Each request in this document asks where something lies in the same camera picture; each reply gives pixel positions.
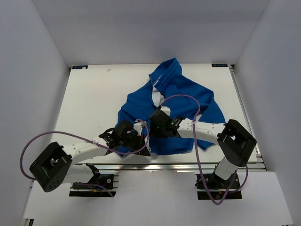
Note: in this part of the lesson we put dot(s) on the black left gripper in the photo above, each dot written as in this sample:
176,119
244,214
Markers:
140,142

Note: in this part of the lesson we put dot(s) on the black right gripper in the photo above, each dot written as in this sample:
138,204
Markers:
154,133

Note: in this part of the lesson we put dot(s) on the blue zip jacket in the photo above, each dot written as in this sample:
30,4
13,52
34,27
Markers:
184,97

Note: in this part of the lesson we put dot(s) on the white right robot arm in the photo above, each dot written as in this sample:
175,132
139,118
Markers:
236,143

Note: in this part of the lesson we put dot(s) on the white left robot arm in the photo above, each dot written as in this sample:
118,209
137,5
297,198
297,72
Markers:
62,164

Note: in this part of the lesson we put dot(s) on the right corner label sticker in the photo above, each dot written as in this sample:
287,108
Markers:
219,65

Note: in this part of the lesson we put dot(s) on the corner label sticker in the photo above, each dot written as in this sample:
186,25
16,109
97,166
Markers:
79,67
219,65

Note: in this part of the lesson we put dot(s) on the left corner label sticker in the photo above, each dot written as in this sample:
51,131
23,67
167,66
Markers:
79,67

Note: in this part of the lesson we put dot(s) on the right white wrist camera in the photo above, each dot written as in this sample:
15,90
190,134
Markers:
166,110

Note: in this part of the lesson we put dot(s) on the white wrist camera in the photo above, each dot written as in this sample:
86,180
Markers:
166,110
139,126

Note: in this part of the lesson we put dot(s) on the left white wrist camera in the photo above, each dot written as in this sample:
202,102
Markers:
139,126

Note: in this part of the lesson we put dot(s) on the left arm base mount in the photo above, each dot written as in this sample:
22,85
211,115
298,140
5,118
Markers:
100,186

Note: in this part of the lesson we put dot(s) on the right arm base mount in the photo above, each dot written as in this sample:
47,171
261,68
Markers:
218,188

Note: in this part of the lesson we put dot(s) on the aluminium front rail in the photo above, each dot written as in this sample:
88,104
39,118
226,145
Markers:
251,166

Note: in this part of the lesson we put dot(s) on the aluminium rail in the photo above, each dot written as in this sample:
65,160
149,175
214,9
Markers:
251,166
258,154

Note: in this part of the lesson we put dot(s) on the aluminium right side rail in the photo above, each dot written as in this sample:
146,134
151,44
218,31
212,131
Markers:
258,154

